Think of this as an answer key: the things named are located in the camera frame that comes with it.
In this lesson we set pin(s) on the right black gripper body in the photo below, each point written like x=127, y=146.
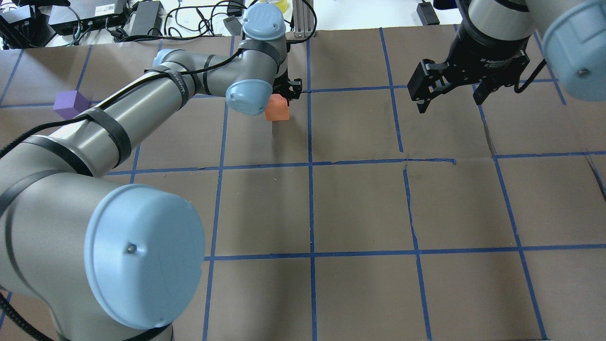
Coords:
x=483, y=52

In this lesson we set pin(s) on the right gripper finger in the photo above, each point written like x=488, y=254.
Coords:
x=427, y=82
x=508, y=76

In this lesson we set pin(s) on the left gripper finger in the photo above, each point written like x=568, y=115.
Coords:
x=293, y=90

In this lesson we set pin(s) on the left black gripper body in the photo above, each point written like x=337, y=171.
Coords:
x=289, y=88

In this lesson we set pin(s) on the orange foam block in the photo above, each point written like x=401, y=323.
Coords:
x=277, y=109

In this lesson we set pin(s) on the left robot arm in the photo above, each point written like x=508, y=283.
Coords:
x=113, y=261

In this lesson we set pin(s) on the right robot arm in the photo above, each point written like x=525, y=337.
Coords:
x=569, y=36

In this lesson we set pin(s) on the black power brick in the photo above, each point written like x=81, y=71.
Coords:
x=427, y=14

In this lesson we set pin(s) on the grey power adapter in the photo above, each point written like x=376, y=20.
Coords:
x=233, y=26

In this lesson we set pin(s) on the yellow tape roll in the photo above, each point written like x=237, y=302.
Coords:
x=281, y=4

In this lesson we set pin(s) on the black laptop charger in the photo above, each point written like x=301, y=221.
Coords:
x=147, y=18

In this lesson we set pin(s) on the purple foam block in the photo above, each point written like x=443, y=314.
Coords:
x=69, y=104

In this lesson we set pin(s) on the aluminium frame post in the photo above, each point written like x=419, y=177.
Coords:
x=304, y=19

